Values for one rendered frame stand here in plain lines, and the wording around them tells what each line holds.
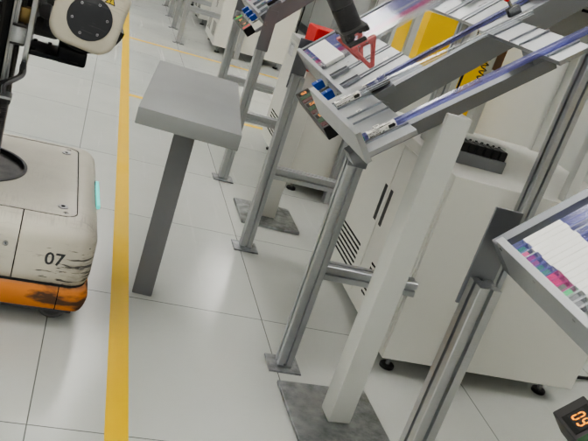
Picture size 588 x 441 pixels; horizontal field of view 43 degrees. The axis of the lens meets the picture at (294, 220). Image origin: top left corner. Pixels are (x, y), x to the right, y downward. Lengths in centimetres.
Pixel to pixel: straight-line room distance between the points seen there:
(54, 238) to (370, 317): 76
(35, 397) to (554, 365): 148
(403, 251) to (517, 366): 77
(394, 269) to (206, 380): 55
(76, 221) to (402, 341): 94
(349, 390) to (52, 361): 70
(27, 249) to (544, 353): 148
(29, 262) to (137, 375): 37
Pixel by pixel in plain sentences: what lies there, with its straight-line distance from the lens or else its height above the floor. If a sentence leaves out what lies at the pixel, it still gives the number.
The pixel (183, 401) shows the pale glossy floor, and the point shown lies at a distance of 180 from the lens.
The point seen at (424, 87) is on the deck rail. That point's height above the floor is 81.
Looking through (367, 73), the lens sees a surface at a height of 78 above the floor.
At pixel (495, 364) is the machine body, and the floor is 10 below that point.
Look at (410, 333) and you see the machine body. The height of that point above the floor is 15.
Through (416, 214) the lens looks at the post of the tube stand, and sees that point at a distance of 166.
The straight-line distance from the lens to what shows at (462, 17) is 211.
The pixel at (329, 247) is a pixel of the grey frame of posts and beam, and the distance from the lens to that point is 188.
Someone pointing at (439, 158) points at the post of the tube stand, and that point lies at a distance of 163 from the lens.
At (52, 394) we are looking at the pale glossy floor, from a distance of 174.
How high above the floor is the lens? 103
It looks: 19 degrees down
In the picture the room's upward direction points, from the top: 19 degrees clockwise
